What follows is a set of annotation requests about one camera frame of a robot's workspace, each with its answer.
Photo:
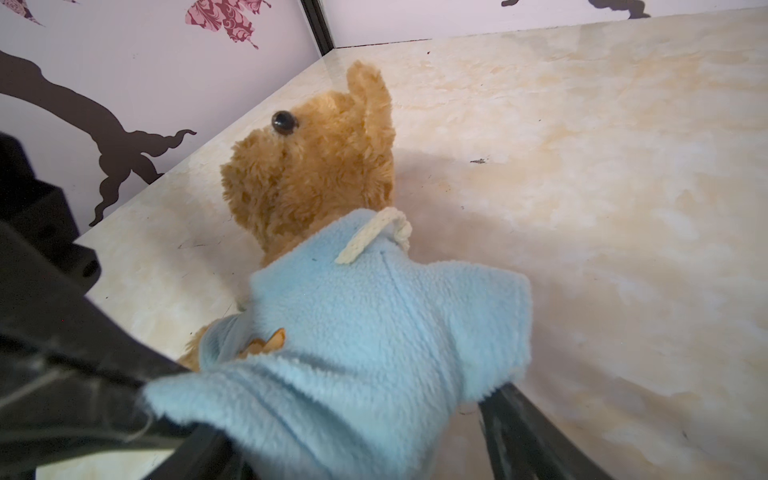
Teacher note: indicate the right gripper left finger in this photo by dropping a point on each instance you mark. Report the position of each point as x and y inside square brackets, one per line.
[206, 455]

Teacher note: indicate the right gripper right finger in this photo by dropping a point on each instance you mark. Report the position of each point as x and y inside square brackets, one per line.
[523, 444]

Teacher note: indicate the light blue fleece hoodie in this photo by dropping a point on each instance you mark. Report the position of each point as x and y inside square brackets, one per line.
[351, 358]

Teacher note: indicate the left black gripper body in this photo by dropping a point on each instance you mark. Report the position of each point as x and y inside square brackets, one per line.
[40, 213]

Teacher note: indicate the brown plush teddy bear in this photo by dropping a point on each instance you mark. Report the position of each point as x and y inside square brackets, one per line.
[301, 186]

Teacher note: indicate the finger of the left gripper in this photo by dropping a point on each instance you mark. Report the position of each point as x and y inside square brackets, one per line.
[71, 378]

